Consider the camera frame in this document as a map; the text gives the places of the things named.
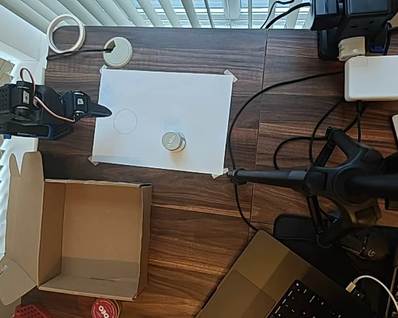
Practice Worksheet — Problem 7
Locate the blue and black plug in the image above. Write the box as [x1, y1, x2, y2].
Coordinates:
[367, 32, 391, 56]

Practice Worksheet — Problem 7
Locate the small jar with silver lid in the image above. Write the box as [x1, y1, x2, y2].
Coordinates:
[161, 131, 187, 153]

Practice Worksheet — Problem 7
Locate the thin black cable through grommet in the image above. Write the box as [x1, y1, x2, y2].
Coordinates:
[45, 46, 115, 60]

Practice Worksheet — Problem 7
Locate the white round cable grommet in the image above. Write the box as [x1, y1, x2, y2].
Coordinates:
[102, 36, 133, 69]

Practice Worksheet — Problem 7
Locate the black cable by blinds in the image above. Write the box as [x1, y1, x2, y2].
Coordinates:
[261, 0, 314, 30]

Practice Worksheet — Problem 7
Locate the black desk mat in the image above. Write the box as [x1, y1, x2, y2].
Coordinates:
[273, 213, 398, 299]

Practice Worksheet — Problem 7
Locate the open brown cardboard box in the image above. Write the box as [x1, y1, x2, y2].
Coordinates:
[0, 150, 153, 306]

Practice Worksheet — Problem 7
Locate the white paper sheet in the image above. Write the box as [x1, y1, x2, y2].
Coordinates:
[91, 68, 233, 176]

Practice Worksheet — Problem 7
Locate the black power strip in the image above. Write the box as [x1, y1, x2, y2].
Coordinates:
[310, 0, 398, 61]

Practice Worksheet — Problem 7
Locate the grey laptop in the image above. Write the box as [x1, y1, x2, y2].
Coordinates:
[194, 230, 382, 318]

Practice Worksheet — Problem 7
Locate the red perforated base block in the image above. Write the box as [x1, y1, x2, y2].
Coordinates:
[12, 303, 49, 318]

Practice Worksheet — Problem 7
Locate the long black cable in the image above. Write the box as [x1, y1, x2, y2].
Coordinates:
[226, 70, 348, 233]

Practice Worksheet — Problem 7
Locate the black tripod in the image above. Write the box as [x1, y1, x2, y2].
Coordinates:
[225, 127, 398, 249]

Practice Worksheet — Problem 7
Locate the masking tape roll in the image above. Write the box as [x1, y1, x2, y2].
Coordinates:
[46, 14, 86, 54]

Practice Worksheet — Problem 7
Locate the black cable from white adapter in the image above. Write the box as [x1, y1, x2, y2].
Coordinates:
[273, 99, 364, 172]

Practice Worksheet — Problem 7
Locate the black computer mouse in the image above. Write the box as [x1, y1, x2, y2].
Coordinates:
[358, 228, 391, 261]

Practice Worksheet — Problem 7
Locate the large white power adapter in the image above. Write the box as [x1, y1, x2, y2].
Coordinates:
[344, 54, 398, 102]

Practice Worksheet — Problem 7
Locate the white USB-C cable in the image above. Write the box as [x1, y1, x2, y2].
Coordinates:
[348, 274, 398, 318]

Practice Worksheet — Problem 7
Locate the small white plug adapter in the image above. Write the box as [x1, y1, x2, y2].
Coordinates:
[337, 35, 366, 62]

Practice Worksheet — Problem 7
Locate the red round lid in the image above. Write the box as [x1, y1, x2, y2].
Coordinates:
[91, 297, 123, 318]

